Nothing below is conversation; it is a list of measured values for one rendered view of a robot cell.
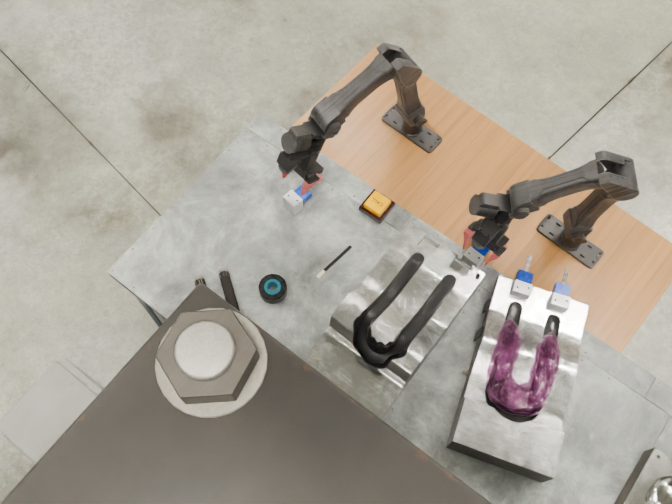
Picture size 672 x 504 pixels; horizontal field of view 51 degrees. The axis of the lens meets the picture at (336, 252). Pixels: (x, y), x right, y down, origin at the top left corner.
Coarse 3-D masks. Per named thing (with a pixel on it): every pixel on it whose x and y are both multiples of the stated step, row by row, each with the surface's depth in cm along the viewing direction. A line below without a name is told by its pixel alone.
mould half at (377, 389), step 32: (384, 256) 199; (448, 256) 199; (384, 288) 195; (416, 288) 195; (352, 320) 186; (384, 320) 187; (448, 320) 192; (320, 352) 190; (352, 352) 190; (416, 352) 183; (352, 384) 187; (384, 384) 187
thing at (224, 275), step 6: (222, 270) 203; (222, 276) 202; (228, 276) 202; (222, 282) 201; (228, 282) 200; (222, 288) 201; (228, 288) 199; (228, 294) 198; (234, 294) 198; (228, 300) 197; (234, 300) 197; (234, 306) 195
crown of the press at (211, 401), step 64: (192, 320) 70; (128, 384) 71; (192, 384) 67; (256, 384) 71; (320, 384) 71; (64, 448) 69; (128, 448) 69; (192, 448) 69; (256, 448) 69; (320, 448) 69; (384, 448) 69
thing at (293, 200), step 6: (300, 186) 212; (288, 192) 210; (294, 192) 210; (300, 192) 212; (306, 192) 212; (288, 198) 209; (294, 198) 209; (300, 198) 209; (306, 198) 212; (288, 204) 211; (294, 204) 209; (300, 204) 210; (294, 210) 210
